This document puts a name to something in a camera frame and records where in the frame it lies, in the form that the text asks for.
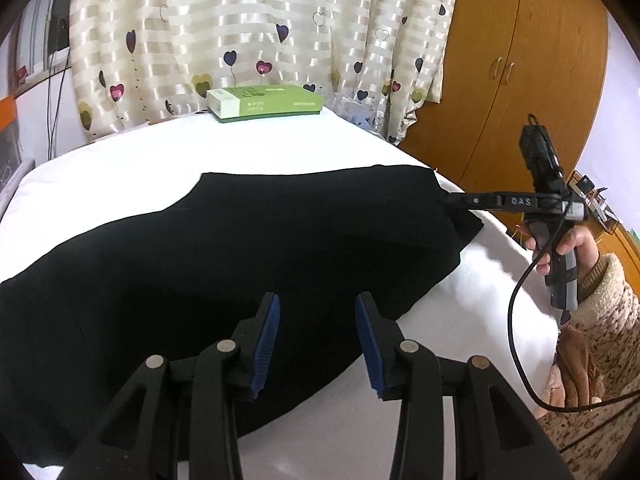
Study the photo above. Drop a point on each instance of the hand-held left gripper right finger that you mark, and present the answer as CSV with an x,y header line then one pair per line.
x,y
371,345

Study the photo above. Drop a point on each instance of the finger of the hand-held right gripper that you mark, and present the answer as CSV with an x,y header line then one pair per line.
x,y
492,201

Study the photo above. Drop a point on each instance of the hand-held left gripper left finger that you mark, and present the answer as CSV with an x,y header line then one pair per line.
x,y
264,345

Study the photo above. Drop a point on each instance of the black pants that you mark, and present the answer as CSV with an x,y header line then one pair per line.
x,y
250,245

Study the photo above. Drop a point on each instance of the person's right forearm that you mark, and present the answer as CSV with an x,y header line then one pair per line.
x,y
610,320

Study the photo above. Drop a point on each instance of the person's right hand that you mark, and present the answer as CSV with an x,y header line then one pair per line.
x,y
582,242

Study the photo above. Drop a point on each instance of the wooden wardrobe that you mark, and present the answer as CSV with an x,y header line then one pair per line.
x,y
525,60

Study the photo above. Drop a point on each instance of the green and white box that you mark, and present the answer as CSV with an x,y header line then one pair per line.
x,y
260,102

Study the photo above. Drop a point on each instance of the heart print striped curtain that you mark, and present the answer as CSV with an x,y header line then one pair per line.
x,y
200,25

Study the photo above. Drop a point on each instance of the clear storage box orange lid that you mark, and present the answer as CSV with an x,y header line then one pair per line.
x,y
7,110

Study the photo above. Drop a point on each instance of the window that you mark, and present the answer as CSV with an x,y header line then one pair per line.
x,y
45,25

